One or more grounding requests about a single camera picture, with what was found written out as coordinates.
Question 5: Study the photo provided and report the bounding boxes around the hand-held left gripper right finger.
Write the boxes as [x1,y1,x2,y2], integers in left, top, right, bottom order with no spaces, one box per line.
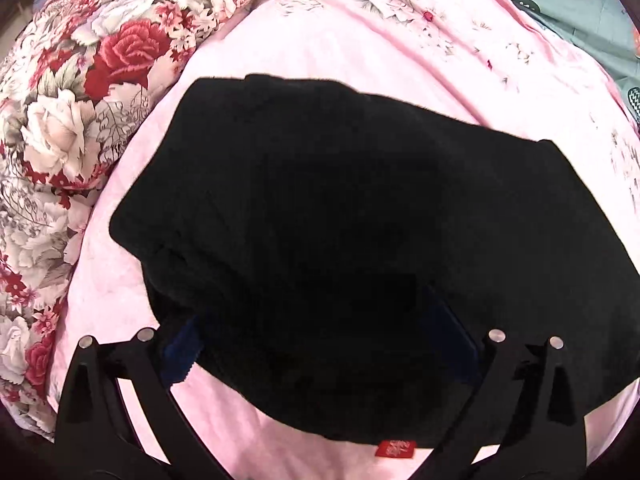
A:
[415,302,588,480]

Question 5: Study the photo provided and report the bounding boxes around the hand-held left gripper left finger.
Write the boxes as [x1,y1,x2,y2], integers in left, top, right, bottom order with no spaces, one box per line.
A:
[54,317,221,480]

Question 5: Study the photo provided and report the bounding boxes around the black pants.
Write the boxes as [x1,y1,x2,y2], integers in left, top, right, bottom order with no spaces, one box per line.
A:
[109,74,640,448]

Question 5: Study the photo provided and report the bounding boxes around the red rose floral quilt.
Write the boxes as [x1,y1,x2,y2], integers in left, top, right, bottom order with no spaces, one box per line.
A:
[0,0,301,441]

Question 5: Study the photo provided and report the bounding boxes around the pink floral blanket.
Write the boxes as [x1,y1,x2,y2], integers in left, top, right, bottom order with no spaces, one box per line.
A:
[50,0,640,480]

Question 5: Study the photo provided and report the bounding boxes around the green printed bed sheet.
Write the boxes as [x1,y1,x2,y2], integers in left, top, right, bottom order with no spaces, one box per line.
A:
[450,0,640,126]

